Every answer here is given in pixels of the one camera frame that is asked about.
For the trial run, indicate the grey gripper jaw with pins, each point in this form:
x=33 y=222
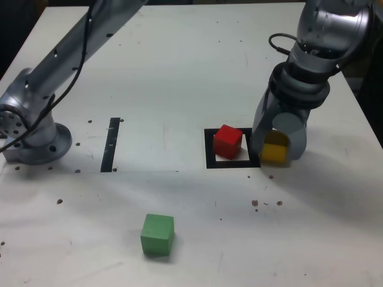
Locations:
x=258 y=131
x=297 y=140

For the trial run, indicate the yellow cube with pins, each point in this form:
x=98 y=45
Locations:
x=272 y=154

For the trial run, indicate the red cube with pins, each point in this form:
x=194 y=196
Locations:
x=227 y=142

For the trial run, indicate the green cube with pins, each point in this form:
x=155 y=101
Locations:
x=157 y=236

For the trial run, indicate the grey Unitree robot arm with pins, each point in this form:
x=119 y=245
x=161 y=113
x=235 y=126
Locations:
x=33 y=143

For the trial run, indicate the black tape square outline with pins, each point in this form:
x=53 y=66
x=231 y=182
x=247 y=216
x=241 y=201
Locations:
x=209 y=155

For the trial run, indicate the black tape strip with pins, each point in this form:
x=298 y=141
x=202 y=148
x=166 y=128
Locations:
x=110 y=143

